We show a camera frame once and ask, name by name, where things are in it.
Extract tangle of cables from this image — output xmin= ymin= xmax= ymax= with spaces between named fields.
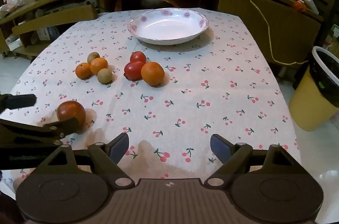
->
xmin=156 ymin=0 xmax=310 ymax=65

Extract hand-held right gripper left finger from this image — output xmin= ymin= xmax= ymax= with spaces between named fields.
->
xmin=34 ymin=132 xmax=135 ymax=189

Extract cherry print tablecloth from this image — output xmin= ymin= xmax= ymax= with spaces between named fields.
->
xmin=0 ymin=7 xmax=302 ymax=198

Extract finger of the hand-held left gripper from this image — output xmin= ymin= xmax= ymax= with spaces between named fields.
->
xmin=0 ymin=94 xmax=37 ymax=111
xmin=0 ymin=117 xmax=80 ymax=147

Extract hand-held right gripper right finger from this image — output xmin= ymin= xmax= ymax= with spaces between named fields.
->
xmin=204 ymin=134 xmax=308 ymax=189

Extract red tomato with stem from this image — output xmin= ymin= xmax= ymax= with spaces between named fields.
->
xmin=293 ymin=0 xmax=308 ymax=13

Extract medium orange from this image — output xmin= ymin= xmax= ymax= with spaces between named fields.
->
xmin=140 ymin=62 xmax=165 ymax=87

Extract dark storage shelf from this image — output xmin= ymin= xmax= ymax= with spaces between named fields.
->
xmin=291 ymin=0 xmax=339 ymax=55

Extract white floral plate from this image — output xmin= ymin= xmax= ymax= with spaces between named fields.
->
xmin=127 ymin=8 xmax=209 ymax=46

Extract small red tomato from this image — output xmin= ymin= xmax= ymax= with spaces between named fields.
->
xmin=130 ymin=51 xmax=147 ymax=65
xmin=124 ymin=61 xmax=146 ymax=81

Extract black trash bag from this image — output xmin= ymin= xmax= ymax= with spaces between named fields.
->
xmin=309 ymin=47 xmax=339 ymax=108

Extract large dark red tomato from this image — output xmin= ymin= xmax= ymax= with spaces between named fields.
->
xmin=56 ymin=100 xmax=86 ymax=134

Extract brown kiwi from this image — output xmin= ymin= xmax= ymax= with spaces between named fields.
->
xmin=97 ymin=68 xmax=113 ymax=84
xmin=87 ymin=52 xmax=100 ymax=64

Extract wooden desk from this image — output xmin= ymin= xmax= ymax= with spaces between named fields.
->
xmin=0 ymin=0 xmax=325 ymax=60

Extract white power adapters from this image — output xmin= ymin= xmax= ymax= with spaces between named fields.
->
xmin=295 ymin=0 xmax=320 ymax=14

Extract small mandarin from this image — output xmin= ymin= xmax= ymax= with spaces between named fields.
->
xmin=90 ymin=57 xmax=109 ymax=75
xmin=75 ymin=62 xmax=92 ymax=80

